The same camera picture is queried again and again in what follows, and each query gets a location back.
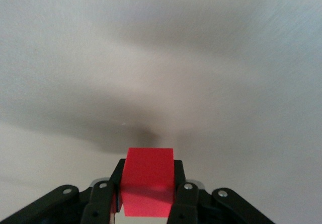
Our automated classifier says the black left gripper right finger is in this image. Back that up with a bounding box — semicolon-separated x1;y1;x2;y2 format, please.
167;160;276;224

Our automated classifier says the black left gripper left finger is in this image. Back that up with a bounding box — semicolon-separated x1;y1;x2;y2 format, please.
0;159;127;224

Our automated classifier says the small red cube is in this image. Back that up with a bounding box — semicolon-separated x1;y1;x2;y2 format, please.
118;147;175;217

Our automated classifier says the large table cover mat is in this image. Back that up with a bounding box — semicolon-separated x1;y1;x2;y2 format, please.
0;0;322;224

